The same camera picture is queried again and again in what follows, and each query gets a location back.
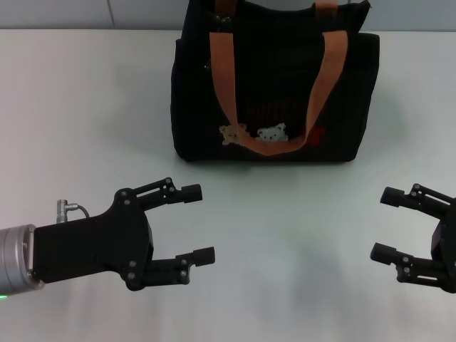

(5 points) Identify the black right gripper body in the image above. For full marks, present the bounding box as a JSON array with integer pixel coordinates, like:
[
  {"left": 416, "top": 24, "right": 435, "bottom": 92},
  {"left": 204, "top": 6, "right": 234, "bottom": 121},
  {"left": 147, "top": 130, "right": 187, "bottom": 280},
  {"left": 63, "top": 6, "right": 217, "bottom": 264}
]
[{"left": 429, "top": 206, "right": 456, "bottom": 295}]

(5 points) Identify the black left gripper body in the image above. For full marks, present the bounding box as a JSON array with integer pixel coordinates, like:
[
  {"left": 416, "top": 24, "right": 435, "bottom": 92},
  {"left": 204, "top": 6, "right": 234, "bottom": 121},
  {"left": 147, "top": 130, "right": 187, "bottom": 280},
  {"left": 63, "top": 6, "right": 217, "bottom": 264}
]
[{"left": 33, "top": 187, "right": 155, "bottom": 291}]

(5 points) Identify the black food bag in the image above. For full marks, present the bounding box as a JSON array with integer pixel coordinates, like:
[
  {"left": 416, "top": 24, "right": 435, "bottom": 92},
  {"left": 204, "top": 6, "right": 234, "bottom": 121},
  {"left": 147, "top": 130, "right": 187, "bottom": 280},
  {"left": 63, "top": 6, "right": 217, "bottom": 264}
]
[{"left": 170, "top": 0, "right": 380, "bottom": 164}]

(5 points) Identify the white backdrop board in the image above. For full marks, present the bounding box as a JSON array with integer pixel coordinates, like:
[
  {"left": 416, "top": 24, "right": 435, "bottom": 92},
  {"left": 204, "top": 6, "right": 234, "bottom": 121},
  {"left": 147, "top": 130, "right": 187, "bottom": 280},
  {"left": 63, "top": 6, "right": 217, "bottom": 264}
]
[{"left": 0, "top": 0, "right": 456, "bottom": 33}]

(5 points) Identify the left gripper cable, metal plug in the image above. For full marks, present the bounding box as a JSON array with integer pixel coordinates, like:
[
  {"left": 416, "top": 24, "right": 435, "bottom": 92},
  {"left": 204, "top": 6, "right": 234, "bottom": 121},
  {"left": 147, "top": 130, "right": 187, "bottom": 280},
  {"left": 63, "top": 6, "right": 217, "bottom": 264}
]
[{"left": 56, "top": 199, "right": 92, "bottom": 225}]

